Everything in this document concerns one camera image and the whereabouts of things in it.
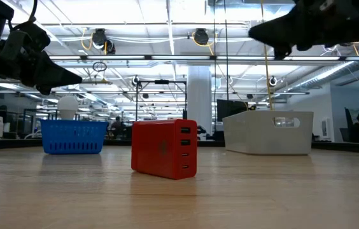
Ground black monitor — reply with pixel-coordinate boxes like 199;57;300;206
216;99;249;122

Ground white LED bulb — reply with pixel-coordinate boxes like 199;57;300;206
57;94;80;121

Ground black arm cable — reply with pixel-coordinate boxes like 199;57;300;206
28;0;39;25

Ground blue plastic basket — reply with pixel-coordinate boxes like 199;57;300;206
40;119;109;155

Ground yellow hanging strap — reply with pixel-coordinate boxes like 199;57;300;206
260;0;273;111

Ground black metal frame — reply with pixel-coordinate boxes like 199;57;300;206
134;79;188;121

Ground white pillar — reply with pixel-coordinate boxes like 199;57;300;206
187;65;214;136

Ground white storage bin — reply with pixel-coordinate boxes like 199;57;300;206
222;110;314;156

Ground black ceiling cord reel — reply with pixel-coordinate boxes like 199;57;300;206
91;28;116;55
193;28;211;46

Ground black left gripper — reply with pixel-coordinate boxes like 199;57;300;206
0;20;83;95

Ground red multi-port USB charger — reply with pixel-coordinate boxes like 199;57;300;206
130;118;198;181

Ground black hanging cable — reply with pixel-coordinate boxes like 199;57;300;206
213;0;218;134
223;0;230;102

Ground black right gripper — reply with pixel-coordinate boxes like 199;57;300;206
248;0;359;60

